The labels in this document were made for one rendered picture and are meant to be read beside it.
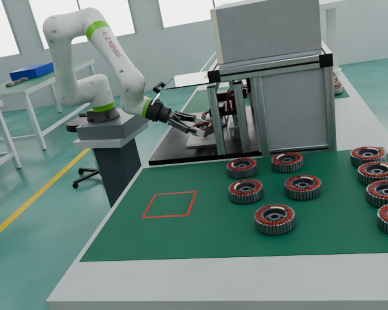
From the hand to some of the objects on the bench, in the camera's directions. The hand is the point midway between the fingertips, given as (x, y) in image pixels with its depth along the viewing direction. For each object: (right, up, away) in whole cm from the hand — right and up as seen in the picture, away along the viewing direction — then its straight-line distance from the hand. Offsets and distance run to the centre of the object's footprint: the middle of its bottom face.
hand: (202, 128), depth 176 cm
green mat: (+14, -26, -50) cm, 58 cm away
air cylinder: (+15, -4, -2) cm, 16 cm away
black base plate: (+5, -2, +13) cm, 14 cm away
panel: (+28, +2, +6) cm, 29 cm away
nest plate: (+1, -5, +2) cm, 5 cm away
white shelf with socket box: (+77, +40, +81) cm, 118 cm away
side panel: (+37, -11, -25) cm, 46 cm away
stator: (+1, -2, +1) cm, 2 cm away
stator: (+14, -18, -32) cm, 40 cm away
